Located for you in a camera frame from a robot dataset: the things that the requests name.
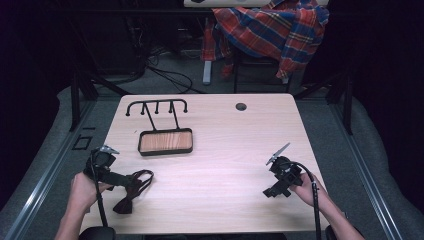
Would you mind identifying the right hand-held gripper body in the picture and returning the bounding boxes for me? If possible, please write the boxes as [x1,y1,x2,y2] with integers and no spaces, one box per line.
[265,142,305,190]

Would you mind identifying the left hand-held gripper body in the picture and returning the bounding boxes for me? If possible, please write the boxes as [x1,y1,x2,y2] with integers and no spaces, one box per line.
[82,144,120,184]

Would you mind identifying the dark red bow tie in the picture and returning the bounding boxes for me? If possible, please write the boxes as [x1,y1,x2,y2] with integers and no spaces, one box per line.
[112,169,155,215]

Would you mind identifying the person's right hand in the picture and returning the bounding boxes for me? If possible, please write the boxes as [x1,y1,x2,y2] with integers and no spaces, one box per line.
[288,172,330,208]

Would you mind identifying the person's left hand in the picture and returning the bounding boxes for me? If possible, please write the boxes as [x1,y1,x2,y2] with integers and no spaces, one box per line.
[67,171,114,215]

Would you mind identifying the person's dark lap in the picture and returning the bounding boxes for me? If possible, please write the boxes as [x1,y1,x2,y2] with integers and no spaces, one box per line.
[78,225,118,240]

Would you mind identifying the black hook rack wooden tray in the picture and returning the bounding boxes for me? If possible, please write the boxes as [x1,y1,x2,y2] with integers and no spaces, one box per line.
[125,98,195,157]

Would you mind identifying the black metal stand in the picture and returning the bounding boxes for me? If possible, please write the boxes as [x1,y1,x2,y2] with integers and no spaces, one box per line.
[68,64,133,133]
[293,68,355,136]

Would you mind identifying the black chair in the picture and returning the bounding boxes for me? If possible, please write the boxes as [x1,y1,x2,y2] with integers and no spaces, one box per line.
[232,46,292,94]

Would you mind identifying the white desk leg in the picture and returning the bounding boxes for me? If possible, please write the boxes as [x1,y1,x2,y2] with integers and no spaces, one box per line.
[202,59,213,86]

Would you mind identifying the red blue plaid shirt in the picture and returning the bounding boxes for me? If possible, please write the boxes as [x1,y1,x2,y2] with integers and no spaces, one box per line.
[200,0,331,81]

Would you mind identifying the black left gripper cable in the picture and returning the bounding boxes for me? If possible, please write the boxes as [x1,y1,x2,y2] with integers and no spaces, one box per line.
[89,149,110,228]

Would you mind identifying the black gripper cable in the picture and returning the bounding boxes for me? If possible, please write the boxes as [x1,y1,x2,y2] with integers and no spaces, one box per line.
[289,161,323,240]
[89,149,110,228]

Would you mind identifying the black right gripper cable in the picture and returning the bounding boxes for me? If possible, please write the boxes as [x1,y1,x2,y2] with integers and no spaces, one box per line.
[289,161,323,240]

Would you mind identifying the black floor cables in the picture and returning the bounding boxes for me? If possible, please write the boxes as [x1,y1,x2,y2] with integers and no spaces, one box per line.
[113,46,206,95]

